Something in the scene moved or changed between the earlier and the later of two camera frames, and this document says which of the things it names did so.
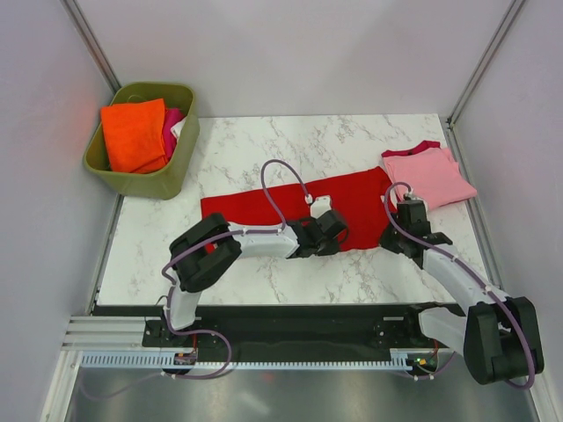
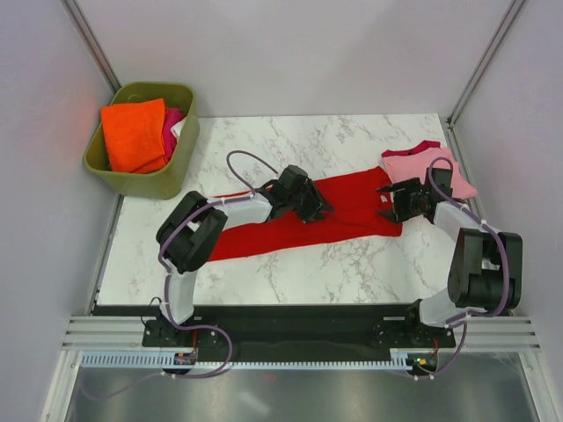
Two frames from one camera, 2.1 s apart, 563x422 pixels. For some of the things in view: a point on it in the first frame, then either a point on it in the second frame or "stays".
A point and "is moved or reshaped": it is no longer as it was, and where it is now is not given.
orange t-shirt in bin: x=135 y=135 stays
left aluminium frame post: x=91 y=41 stays
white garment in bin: x=177 y=128 stays
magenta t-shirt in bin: x=172 y=116 stays
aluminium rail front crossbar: x=106 y=333 stays
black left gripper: x=332 y=249 to x=315 y=199
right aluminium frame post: x=513 y=10 stays
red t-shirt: x=363 y=200 is moved or reshaped
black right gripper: x=386 y=243 to x=399 y=214
